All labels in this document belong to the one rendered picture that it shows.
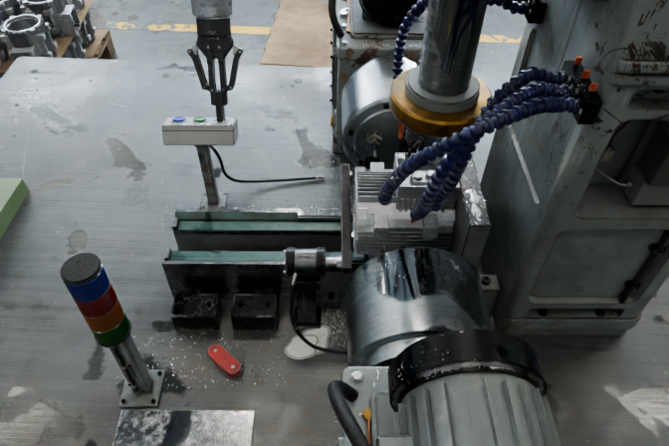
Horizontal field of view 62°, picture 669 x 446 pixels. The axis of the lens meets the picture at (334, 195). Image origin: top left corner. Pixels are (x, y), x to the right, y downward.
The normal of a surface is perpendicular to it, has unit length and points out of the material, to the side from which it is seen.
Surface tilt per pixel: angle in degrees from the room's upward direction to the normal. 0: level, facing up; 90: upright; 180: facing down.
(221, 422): 0
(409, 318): 17
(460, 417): 23
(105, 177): 0
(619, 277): 90
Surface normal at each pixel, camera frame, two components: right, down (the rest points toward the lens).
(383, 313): -0.57, -0.57
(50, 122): 0.01, -0.70
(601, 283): 0.00, 0.72
